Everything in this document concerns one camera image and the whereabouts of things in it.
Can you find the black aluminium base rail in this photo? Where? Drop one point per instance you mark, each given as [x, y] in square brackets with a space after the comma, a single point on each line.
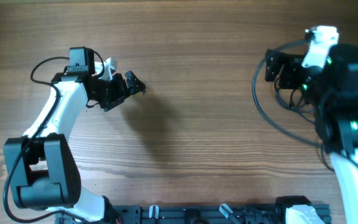
[248, 214]

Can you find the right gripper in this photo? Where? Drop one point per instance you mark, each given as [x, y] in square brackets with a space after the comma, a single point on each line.
[272, 66]

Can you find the grey rail clip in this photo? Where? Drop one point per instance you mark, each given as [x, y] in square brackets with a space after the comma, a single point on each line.
[154, 212]
[225, 210]

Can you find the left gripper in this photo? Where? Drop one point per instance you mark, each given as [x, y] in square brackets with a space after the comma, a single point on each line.
[124, 90]

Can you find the right grey rail clip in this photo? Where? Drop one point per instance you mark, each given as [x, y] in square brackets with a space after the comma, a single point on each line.
[225, 210]

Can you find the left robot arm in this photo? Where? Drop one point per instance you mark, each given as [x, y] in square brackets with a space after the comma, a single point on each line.
[42, 174]

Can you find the left grey rail clip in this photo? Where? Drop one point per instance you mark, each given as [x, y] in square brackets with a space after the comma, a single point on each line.
[154, 212]

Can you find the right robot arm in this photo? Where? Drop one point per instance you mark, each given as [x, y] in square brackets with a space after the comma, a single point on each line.
[332, 90]

